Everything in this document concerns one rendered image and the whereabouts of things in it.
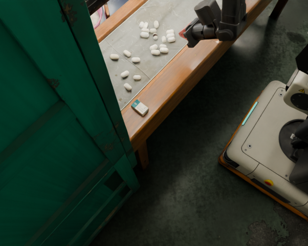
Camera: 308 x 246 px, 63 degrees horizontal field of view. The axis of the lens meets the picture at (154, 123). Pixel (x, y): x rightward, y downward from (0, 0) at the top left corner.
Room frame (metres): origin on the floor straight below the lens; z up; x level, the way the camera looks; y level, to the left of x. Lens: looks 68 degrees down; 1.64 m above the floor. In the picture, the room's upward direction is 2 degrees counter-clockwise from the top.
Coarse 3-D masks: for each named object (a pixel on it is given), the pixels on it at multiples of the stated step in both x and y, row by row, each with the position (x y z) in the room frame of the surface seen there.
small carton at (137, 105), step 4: (136, 100) 0.44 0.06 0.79; (132, 104) 0.42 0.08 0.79; (136, 104) 0.42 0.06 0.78; (140, 104) 0.42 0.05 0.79; (136, 108) 0.40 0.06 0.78; (140, 108) 0.40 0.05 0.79; (144, 108) 0.40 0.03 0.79; (148, 108) 0.40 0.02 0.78; (140, 112) 0.38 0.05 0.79; (144, 112) 0.38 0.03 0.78
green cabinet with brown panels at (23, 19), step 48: (0, 0) 0.18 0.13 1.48; (48, 0) 0.21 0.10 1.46; (0, 48) 0.17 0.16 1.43; (48, 48) 0.19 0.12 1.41; (96, 48) 0.23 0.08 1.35; (0, 96) 0.14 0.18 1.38; (48, 96) 0.17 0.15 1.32; (96, 96) 0.21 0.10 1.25; (0, 144) 0.11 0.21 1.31; (48, 144) 0.13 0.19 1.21; (96, 144) 0.18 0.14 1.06; (0, 192) 0.05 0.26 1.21; (48, 192) 0.07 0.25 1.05; (0, 240) -0.03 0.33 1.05
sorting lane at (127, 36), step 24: (168, 0) 0.99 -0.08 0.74; (192, 0) 0.98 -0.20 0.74; (216, 0) 0.98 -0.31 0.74; (168, 24) 0.84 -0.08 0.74; (120, 48) 0.72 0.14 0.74; (144, 48) 0.71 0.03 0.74; (168, 48) 0.71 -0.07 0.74; (120, 72) 0.59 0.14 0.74; (144, 72) 0.59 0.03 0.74; (120, 96) 0.48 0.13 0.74
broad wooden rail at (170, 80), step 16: (256, 0) 0.95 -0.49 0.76; (256, 16) 1.00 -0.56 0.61; (192, 48) 0.69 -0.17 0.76; (208, 48) 0.68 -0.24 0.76; (224, 48) 0.77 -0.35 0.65; (176, 64) 0.61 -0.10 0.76; (192, 64) 0.60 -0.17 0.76; (208, 64) 0.67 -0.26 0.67; (160, 80) 0.53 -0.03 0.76; (176, 80) 0.53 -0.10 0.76; (192, 80) 0.57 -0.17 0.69; (144, 96) 0.46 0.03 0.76; (160, 96) 0.46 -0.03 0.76; (176, 96) 0.49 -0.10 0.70; (128, 112) 0.39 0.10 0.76; (160, 112) 0.41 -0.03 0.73; (128, 128) 0.33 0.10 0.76; (144, 128) 0.34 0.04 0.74
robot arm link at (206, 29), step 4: (208, 24) 0.59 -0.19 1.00; (212, 24) 0.59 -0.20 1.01; (204, 28) 0.60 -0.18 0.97; (208, 28) 0.59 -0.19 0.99; (212, 28) 0.58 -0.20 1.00; (216, 28) 0.58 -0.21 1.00; (204, 32) 0.59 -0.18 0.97; (208, 32) 0.58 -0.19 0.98; (212, 32) 0.57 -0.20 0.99; (204, 36) 0.59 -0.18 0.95; (208, 36) 0.58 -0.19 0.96; (212, 36) 0.57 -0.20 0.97; (216, 36) 0.56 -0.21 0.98
